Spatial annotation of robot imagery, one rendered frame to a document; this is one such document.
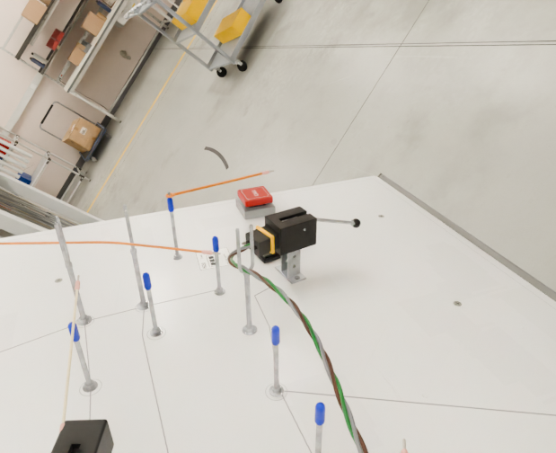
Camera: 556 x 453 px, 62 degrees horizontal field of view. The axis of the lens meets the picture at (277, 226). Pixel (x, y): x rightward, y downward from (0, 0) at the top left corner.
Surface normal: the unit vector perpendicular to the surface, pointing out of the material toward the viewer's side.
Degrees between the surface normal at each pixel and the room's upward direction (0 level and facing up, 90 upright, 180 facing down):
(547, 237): 0
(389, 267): 49
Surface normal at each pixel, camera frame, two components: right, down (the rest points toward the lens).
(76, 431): -0.01, -0.87
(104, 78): 0.44, 0.32
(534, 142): -0.72, -0.43
